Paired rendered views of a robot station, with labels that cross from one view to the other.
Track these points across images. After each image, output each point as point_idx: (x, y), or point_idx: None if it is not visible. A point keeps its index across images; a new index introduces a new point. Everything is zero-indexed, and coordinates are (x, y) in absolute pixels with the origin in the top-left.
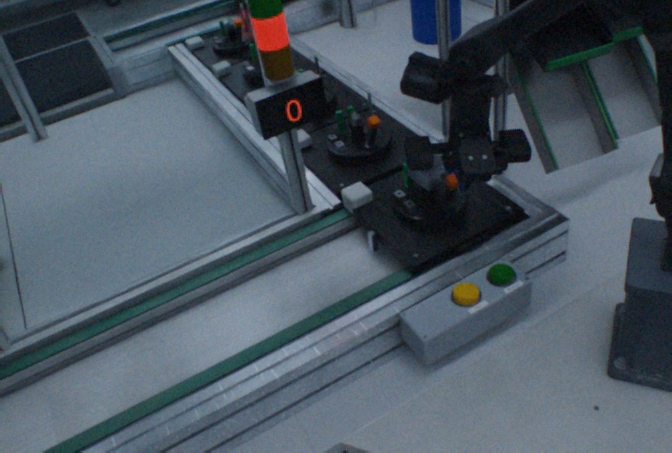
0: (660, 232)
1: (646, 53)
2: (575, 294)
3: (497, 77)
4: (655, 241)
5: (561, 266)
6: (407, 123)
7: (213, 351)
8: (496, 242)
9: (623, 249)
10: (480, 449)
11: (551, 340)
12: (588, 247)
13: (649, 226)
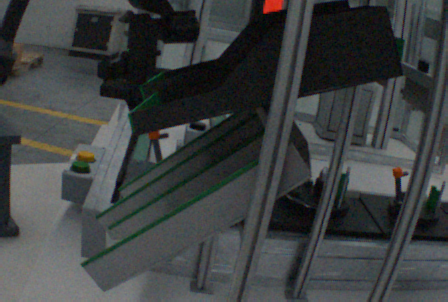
0: (0, 131)
1: (168, 213)
2: (50, 237)
3: (128, 12)
4: (0, 127)
5: (78, 252)
6: (337, 238)
7: (169, 144)
8: (108, 184)
9: (50, 276)
10: (28, 172)
11: (39, 212)
12: (76, 270)
13: (8, 132)
